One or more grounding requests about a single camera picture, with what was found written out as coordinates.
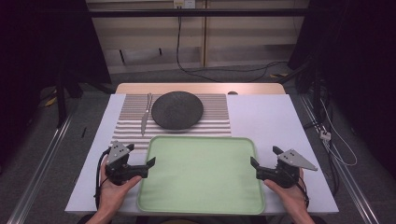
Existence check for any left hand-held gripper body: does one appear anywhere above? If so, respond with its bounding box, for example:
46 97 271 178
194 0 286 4
104 140 149 187

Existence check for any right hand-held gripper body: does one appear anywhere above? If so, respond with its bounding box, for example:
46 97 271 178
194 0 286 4
255 148 318 189

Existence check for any person's right hand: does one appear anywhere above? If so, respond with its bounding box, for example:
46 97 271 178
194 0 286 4
263 168 310 217

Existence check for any person's left hand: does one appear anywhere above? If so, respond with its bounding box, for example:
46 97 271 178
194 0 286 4
98 158 143 216

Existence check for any white table cover sheet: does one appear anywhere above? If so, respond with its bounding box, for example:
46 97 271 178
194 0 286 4
64 93 340 217

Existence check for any light green tray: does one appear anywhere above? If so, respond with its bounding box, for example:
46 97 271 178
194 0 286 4
136 135 266 216

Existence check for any striped grey placemat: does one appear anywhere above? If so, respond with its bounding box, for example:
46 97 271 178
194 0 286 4
110 93 233 154

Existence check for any dark grey round plate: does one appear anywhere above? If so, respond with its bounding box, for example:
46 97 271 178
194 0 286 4
150 91 205 131

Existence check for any black metal stand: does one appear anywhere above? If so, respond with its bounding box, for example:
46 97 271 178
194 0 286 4
55 55 84 129

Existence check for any dark curtain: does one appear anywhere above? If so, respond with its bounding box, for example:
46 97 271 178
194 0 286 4
287 0 396 175
0 0 112 162

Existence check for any black horizontal bar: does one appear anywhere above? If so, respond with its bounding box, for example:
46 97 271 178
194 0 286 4
88 8 310 18

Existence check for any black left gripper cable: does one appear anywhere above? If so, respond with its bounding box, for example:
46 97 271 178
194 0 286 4
93 148 112 209

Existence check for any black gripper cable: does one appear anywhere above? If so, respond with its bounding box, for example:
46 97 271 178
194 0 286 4
93 148 112 209
295 181 311 209

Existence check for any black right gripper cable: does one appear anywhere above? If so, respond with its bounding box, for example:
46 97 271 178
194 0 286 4
295 181 311 209

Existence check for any aluminium floor rail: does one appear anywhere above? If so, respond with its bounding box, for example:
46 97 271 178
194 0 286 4
6 116 74 224
298 92 381 224

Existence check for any white cable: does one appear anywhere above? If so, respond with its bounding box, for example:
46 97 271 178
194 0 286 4
319 98 359 167

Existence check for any black wall cable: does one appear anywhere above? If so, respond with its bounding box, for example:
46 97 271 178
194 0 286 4
176 15 289 83

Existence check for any white wall socket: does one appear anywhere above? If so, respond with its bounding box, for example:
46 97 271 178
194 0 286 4
173 0 197 9

